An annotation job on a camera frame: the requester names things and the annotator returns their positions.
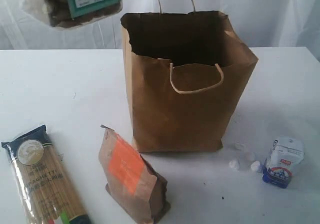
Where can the spaghetti packet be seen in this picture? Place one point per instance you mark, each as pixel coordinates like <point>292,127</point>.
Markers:
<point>46,191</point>

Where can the white printed snack pouch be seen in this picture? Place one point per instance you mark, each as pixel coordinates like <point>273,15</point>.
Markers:
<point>282,161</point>

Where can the kraft pouch orange label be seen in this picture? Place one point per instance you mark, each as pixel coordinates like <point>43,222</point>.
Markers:
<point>131,180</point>

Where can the clear nut jar gold lid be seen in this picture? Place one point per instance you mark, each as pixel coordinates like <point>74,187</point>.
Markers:
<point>67,14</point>

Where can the white backdrop curtain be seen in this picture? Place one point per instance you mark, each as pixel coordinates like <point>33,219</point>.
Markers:
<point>259,23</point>

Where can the brown paper shopping bag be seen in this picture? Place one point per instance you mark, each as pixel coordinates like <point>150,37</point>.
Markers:
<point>185,74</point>

